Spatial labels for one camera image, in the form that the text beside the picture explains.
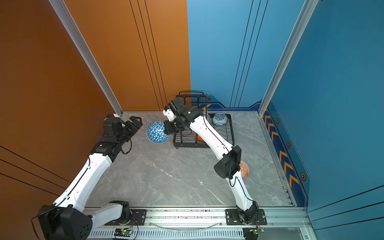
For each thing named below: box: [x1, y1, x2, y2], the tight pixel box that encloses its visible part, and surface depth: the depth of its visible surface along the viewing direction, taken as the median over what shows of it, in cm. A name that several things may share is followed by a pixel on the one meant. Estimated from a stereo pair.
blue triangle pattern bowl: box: [146, 121, 170, 144], surface depth 78 cm
